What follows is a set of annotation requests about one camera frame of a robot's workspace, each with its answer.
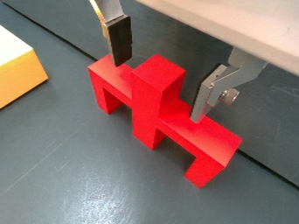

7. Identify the red cross-shaped block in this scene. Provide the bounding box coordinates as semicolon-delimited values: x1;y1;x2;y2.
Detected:
88;55;241;187

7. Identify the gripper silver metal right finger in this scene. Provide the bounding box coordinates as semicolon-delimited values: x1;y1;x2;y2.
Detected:
191;48;267;123

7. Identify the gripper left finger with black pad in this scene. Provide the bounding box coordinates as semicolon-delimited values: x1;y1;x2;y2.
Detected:
88;0;132;67

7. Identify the yellow base board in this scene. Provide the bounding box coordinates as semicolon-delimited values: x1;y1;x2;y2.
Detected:
0;25;48;109

